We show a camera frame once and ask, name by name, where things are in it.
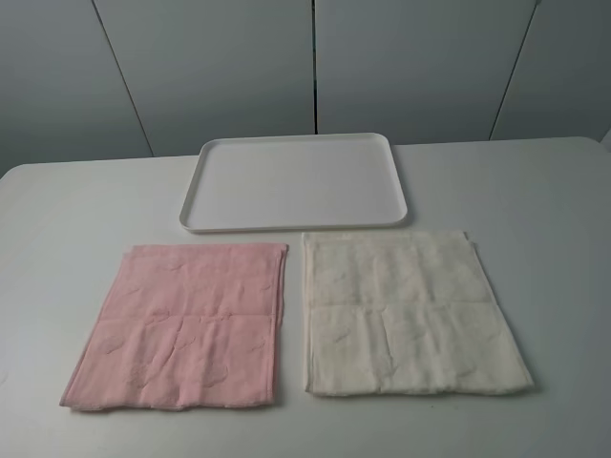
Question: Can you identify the pink terry towel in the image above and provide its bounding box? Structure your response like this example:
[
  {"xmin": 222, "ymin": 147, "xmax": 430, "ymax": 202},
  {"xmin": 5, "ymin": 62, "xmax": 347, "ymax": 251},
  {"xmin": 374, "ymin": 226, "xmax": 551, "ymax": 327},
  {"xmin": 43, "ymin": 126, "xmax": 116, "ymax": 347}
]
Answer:
[{"xmin": 60, "ymin": 243, "xmax": 288, "ymax": 411}]

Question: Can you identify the white rectangular plastic tray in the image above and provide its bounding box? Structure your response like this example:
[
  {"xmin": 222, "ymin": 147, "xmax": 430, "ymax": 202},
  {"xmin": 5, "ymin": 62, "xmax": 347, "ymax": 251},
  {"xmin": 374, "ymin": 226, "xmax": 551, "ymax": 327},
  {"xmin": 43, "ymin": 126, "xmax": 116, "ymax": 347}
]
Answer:
[{"xmin": 179, "ymin": 133, "xmax": 408, "ymax": 233}]

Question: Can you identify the cream white terry towel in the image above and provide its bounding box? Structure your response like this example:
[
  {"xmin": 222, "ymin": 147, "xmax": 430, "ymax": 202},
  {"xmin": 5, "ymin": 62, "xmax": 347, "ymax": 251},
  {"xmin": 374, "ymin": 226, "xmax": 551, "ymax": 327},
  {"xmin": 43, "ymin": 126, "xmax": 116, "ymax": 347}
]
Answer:
[{"xmin": 302, "ymin": 230, "xmax": 534, "ymax": 396}]

